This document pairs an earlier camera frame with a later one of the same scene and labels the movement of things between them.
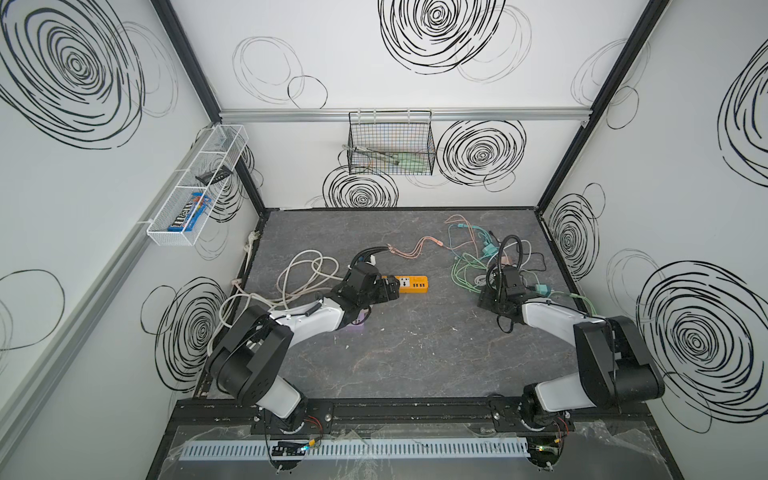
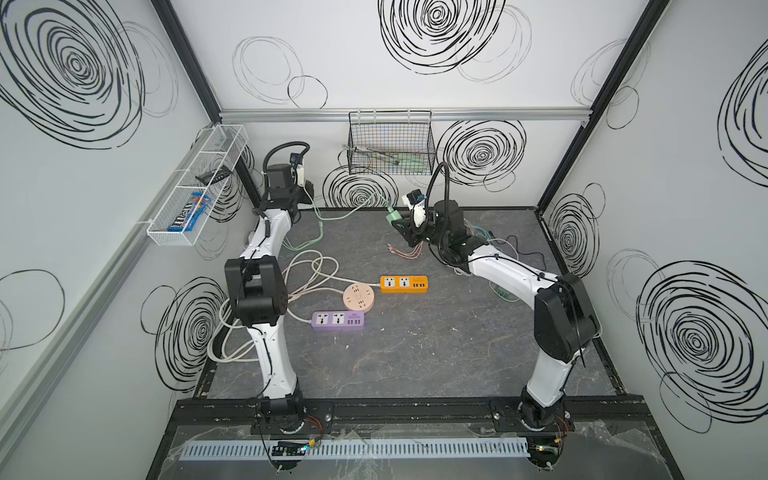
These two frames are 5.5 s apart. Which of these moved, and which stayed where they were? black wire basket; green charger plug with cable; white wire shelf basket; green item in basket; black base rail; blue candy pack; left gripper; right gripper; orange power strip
Moved: green charger plug with cable; right gripper; left gripper
Stayed: black wire basket; black base rail; blue candy pack; white wire shelf basket; orange power strip; green item in basket
